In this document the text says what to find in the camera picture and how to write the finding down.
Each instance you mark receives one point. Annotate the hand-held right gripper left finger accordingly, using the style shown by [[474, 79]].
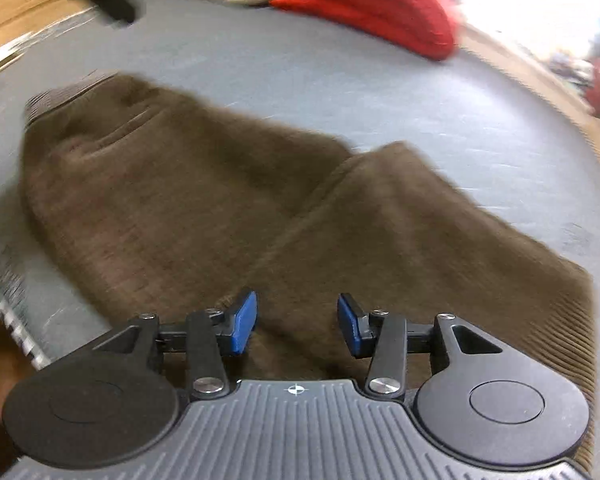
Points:
[[245, 322]]

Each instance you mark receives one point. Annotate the red knitted cloth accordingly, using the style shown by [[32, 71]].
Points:
[[375, 0]]

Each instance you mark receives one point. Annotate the beige wooden border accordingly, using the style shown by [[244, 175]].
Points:
[[535, 80]]

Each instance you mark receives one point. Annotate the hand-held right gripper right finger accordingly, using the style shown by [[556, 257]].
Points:
[[349, 325]]

